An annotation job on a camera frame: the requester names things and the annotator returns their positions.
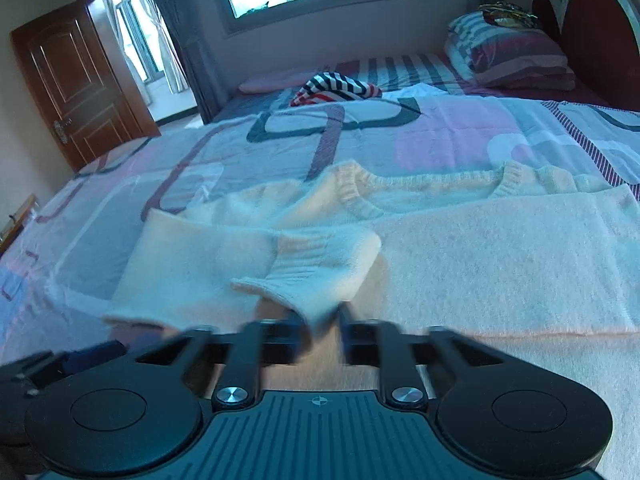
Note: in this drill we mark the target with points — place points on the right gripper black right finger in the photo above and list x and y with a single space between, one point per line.
382 345

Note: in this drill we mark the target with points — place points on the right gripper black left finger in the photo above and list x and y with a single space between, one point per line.
245 354

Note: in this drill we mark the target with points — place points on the cream knit sweater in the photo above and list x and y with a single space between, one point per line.
506 252

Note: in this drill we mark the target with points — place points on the patterned pastel bed quilt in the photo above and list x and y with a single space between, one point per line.
58 280

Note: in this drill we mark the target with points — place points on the wooden side furniture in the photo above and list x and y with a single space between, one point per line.
17 222

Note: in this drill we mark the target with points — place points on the striped folded garment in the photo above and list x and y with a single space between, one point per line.
329 87

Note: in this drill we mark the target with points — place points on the pink flat pillow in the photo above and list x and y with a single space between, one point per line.
279 80

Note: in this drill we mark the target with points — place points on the striped bed sheet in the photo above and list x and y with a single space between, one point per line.
394 73

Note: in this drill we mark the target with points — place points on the brown wooden door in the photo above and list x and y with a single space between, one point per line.
90 104

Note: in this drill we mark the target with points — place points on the striped purple pillow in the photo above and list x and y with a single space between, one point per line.
492 56

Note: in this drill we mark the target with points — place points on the dark patterned item on pillow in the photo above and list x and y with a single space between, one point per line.
508 15

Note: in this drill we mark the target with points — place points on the grey left curtain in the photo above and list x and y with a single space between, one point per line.
196 55

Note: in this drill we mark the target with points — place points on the white sheer curtain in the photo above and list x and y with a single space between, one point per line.
144 40

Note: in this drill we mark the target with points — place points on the red heart-shaped headboard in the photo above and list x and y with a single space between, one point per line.
600 39

